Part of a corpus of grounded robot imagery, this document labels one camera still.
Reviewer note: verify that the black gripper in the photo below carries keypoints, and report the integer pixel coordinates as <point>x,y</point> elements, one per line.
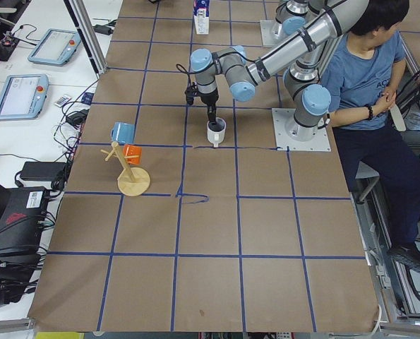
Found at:
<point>210,97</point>

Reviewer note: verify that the white ribbed mug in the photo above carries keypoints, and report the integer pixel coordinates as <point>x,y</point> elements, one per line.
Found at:
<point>216,131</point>

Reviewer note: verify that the blue white milk carton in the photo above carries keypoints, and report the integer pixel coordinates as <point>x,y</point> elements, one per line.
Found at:
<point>201,16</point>

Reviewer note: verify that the orange mug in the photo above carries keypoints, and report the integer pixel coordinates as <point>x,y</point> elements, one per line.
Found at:
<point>132,154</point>

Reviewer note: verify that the blue mug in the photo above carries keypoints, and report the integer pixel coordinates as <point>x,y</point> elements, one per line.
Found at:
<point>123,133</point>

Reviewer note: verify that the small remote control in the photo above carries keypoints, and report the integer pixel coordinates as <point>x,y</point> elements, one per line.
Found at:
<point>62,100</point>

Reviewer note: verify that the seated person blue shirt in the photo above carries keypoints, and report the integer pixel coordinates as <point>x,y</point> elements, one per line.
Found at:
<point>363,77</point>

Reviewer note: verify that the teach pendant far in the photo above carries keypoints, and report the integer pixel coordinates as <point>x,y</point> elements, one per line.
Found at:
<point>55,48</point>

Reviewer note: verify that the teach pendant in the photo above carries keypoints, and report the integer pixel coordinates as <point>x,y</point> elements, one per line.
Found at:
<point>55,48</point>
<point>23,96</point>

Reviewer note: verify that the black power adapter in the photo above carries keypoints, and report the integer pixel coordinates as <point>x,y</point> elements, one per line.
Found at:
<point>42,171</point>

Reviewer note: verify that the teach pendant near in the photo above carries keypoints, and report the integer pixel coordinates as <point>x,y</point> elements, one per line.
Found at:
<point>23,96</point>

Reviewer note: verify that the black red computer box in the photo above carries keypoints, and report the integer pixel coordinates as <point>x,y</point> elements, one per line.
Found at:
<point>22,211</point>

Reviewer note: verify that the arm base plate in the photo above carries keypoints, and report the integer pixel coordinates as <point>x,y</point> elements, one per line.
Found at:
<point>273,32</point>
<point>293,137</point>

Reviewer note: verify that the aluminium frame post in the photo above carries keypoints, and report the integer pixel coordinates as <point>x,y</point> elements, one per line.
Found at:
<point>81,22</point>

